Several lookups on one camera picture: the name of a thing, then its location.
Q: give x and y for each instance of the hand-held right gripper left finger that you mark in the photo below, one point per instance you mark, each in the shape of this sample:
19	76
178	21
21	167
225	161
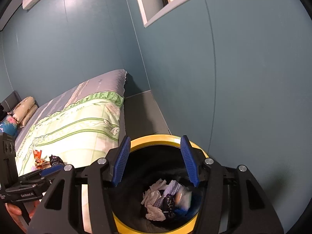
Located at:
121	160

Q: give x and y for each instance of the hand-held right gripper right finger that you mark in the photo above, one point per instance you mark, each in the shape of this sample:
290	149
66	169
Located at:
191	160

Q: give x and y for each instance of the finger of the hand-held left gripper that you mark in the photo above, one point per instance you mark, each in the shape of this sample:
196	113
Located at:
52	170

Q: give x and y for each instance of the large black plastic bag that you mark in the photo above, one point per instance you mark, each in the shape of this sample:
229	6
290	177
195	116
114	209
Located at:
56	160

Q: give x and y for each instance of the orange snack wrapper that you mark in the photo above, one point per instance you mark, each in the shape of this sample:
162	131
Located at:
39	160

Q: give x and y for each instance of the large purple foam fruit net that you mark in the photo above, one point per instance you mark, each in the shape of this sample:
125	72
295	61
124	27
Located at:
174	186

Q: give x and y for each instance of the yellow-rimmed brown bin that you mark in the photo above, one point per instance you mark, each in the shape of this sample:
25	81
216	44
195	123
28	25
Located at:
156	140

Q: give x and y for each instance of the white tissue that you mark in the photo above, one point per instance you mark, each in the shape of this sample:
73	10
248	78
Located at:
154	213
152	192

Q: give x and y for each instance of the small black plastic bag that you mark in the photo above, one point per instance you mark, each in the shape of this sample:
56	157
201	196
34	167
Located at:
168	203

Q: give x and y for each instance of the blue plastic wrapper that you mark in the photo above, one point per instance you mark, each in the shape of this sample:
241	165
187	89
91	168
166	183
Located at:
181	211

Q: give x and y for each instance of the person's left hand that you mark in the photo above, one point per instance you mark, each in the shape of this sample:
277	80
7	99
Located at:
13	209

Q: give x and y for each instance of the blue floral folded quilt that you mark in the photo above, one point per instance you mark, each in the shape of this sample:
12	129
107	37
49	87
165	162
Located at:
9	124

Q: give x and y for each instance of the green floral blanket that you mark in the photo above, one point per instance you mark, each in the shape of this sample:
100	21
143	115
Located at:
85	126

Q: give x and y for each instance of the beige pillows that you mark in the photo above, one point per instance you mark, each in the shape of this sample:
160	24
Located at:
24	107

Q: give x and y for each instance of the grey bed headboard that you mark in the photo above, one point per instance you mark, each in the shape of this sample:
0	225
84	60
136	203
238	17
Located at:
12	97

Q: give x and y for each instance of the brown-framed window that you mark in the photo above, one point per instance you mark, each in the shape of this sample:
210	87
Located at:
151	4

